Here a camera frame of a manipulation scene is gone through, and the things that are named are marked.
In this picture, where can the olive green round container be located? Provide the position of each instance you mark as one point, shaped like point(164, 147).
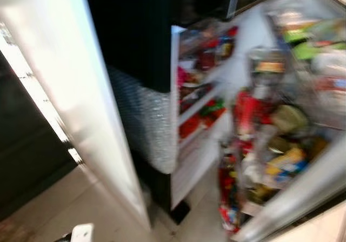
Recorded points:
point(289, 118)

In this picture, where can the red food package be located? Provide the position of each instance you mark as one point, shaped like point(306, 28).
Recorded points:
point(247, 112)

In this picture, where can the light green packet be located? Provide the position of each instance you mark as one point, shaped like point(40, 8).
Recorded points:
point(305, 50)

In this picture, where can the dark red jar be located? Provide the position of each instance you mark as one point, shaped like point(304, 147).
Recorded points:
point(205, 59)

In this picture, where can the yellow and blue food package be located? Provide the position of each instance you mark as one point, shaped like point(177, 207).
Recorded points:
point(286, 162)

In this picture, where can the white fridge door panel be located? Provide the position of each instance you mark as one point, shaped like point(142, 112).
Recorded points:
point(70, 90)

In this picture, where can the dark bottle with red cap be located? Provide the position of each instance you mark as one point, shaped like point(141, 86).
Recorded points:
point(227, 46)

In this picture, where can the open white fridge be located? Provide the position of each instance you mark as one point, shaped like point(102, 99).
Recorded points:
point(303, 188)

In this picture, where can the silver bubble foil sheet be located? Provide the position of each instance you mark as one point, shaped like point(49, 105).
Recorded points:
point(146, 123)

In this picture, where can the clear jar with yellow label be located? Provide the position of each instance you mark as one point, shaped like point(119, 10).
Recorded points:
point(268, 66)

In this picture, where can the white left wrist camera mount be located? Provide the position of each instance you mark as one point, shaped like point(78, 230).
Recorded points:
point(82, 233)

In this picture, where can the white plastic bag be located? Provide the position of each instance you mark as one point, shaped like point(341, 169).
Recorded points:
point(330, 63)

